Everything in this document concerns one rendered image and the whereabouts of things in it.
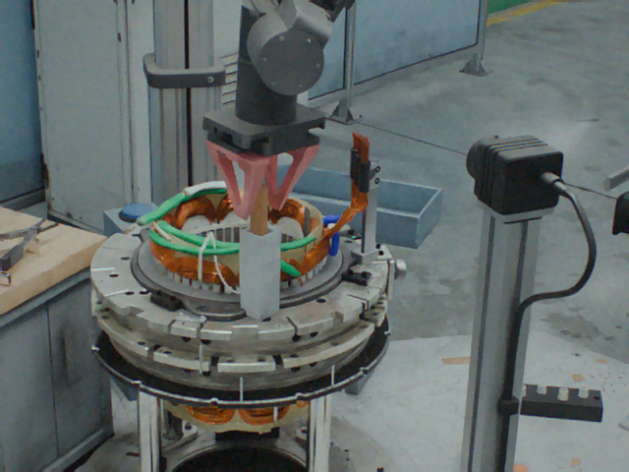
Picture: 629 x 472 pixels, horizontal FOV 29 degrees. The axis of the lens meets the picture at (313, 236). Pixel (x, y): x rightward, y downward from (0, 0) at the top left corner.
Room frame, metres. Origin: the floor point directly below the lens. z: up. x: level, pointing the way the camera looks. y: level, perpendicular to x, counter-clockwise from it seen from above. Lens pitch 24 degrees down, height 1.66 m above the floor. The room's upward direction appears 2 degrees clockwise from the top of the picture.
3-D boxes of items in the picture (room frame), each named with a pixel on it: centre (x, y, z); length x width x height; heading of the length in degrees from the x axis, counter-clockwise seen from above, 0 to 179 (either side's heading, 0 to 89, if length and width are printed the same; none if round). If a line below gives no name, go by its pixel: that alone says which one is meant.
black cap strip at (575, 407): (1.42, -0.32, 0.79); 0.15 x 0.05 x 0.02; 83
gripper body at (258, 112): (1.08, 0.05, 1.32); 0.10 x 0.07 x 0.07; 135
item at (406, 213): (1.49, -0.03, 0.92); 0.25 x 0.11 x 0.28; 69
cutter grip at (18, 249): (1.20, 0.33, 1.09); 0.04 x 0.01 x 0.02; 166
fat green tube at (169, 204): (1.22, 0.15, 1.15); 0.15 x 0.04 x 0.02; 142
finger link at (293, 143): (1.08, 0.05, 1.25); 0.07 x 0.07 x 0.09; 45
